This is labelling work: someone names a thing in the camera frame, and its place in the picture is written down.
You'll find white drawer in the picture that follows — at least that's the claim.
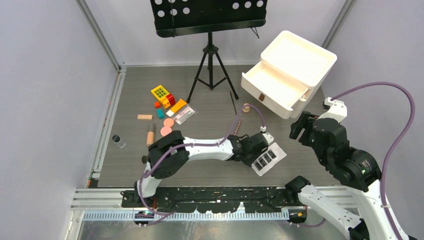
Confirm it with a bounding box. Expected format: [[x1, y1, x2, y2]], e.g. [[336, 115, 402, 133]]
[[241, 61, 308, 119]]

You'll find pink round puff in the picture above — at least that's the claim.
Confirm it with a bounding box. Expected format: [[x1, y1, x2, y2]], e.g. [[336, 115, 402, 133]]
[[163, 118, 175, 128], [160, 126, 173, 137]]

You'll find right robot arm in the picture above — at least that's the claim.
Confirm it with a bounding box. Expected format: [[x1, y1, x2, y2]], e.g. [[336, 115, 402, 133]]
[[285, 111, 413, 240]]

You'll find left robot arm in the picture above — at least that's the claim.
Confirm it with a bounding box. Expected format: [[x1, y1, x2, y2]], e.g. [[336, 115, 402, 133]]
[[134, 130, 275, 207]]

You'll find red silver lip pen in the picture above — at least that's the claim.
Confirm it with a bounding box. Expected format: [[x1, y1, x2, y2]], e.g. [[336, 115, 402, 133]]
[[233, 120, 241, 135]]

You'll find wooden knob figure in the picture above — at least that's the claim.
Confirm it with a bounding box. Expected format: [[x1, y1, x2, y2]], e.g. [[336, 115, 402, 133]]
[[242, 103, 250, 113]]

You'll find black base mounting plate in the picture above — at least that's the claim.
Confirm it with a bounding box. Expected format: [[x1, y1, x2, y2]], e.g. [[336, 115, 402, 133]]
[[120, 186, 319, 214]]

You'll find white drawer organizer box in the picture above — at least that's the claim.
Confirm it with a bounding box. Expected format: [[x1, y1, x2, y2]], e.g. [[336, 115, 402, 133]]
[[260, 30, 337, 97]]

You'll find clear false lashes pack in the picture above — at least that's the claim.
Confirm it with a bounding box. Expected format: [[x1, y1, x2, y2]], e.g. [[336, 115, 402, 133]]
[[172, 104, 197, 125]]

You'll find orange white tube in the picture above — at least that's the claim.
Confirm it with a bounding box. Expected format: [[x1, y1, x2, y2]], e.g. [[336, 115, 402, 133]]
[[166, 99, 187, 117]]

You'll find red orange toy block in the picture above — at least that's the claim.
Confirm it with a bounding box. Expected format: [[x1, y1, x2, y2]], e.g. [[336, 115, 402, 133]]
[[160, 93, 176, 109]]

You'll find teal block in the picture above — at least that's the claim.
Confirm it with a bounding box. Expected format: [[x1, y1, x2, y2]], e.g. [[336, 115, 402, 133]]
[[156, 108, 165, 119]]

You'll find tan foundation bottle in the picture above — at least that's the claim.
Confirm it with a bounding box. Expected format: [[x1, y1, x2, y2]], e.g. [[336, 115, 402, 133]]
[[146, 123, 156, 147]]

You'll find yellow green toy block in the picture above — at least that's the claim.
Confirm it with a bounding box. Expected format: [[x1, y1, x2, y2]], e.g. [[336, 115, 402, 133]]
[[150, 85, 170, 101]]

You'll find beige rectangular block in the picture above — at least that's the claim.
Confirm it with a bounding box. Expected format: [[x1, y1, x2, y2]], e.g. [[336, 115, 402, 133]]
[[137, 114, 153, 120]]

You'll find clear small cup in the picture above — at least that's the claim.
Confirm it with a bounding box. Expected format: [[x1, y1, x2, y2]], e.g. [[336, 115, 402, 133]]
[[111, 134, 127, 149]]

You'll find black music stand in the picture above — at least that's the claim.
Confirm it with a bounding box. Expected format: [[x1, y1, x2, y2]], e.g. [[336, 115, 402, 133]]
[[150, 0, 268, 102]]

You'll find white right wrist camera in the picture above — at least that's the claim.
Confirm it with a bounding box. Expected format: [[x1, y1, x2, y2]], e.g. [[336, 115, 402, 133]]
[[319, 97, 348, 123]]

